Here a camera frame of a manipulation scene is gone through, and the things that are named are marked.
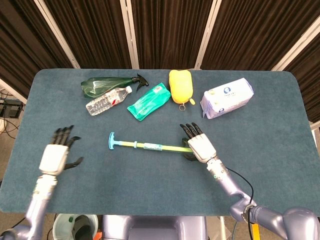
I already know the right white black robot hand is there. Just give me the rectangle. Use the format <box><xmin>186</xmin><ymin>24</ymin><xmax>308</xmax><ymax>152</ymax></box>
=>
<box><xmin>179</xmin><ymin>122</ymin><xmax>217</xmax><ymax>164</ymax></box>

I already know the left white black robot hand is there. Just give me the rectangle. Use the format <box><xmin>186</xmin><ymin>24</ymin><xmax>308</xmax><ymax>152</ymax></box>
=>
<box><xmin>38</xmin><ymin>124</ymin><xmax>85</xmax><ymax>177</ymax></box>

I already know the telescopic yellow blue rod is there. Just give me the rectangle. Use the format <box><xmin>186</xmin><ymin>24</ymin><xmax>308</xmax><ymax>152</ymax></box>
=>
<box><xmin>108</xmin><ymin>131</ymin><xmax>193</xmax><ymax>153</ymax></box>

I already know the white tissue pack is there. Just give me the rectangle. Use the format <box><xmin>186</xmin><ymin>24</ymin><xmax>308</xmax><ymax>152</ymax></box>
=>
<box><xmin>199</xmin><ymin>77</ymin><xmax>255</xmax><ymax>120</ymax></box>

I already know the blue felt table cover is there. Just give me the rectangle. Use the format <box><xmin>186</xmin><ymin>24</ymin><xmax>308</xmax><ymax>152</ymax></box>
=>
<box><xmin>0</xmin><ymin>68</ymin><xmax>320</xmax><ymax>217</ymax></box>

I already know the white plastic bucket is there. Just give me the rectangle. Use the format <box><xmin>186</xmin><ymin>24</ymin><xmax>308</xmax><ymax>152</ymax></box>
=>
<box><xmin>52</xmin><ymin>213</ymin><xmax>99</xmax><ymax>240</ymax></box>

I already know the black equipment box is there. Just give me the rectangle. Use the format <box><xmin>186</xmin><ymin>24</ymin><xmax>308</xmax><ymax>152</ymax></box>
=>
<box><xmin>0</xmin><ymin>98</ymin><xmax>25</xmax><ymax>118</ymax></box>

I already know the green wet wipes pack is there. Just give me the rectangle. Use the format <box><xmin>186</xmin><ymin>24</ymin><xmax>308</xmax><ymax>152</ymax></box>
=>
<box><xmin>126</xmin><ymin>82</ymin><xmax>172</xmax><ymax>122</ymax></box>

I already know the clear plastic water bottle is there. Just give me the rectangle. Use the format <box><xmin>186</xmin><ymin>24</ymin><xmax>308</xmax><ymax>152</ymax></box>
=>
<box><xmin>85</xmin><ymin>85</ymin><xmax>133</xmax><ymax>117</ymax></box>

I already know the black slipper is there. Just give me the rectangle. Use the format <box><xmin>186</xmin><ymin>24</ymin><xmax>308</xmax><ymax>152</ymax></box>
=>
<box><xmin>71</xmin><ymin>215</ymin><xmax>94</xmax><ymax>240</ymax></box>

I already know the green spray bottle black trigger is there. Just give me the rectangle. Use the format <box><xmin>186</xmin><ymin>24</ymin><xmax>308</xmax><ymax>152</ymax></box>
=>
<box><xmin>80</xmin><ymin>73</ymin><xmax>150</xmax><ymax>99</ymax></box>

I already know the lavender robot torso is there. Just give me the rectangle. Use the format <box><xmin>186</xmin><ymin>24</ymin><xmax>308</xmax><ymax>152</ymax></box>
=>
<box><xmin>101</xmin><ymin>214</ymin><xmax>208</xmax><ymax>240</ymax></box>

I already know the brown pleated screen panel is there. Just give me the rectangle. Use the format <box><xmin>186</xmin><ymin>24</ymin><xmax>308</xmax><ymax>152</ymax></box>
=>
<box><xmin>131</xmin><ymin>0</ymin><xmax>222</xmax><ymax>71</ymax></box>
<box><xmin>283</xmin><ymin>34</ymin><xmax>320</xmax><ymax>130</ymax></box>
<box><xmin>42</xmin><ymin>0</ymin><xmax>140</xmax><ymax>70</ymax></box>
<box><xmin>201</xmin><ymin>0</ymin><xmax>320</xmax><ymax>72</ymax></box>
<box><xmin>0</xmin><ymin>0</ymin><xmax>81</xmax><ymax>100</ymax></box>

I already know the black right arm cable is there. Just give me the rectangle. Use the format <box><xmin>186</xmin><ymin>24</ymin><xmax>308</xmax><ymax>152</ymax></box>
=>
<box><xmin>224</xmin><ymin>167</ymin><xmax>255</xmax><ymax>240</ymax></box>

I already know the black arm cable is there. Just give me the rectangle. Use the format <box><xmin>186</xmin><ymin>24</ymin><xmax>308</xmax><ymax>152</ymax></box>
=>
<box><xmin>9</xmin><ymin>216</ymin><xmax>27</xmax><ymax>231</ymax></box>
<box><xmin>224</xmin><ymin>167</ymin><xmax>255</xmax><ymax>240</ymax></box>

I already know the yellow pouch with key ring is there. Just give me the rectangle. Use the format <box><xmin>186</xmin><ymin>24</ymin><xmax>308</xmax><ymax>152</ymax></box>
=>
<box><xmin>168</xmin><ymin>69</ymin><xmax>196</xmax><ymax>112</ymax></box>

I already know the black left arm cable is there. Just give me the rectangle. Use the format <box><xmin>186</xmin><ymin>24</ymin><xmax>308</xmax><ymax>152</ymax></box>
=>
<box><xmin>9</xmin><ymin>216</ymin><xmax>27</xmax><ymax>231</ymax></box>

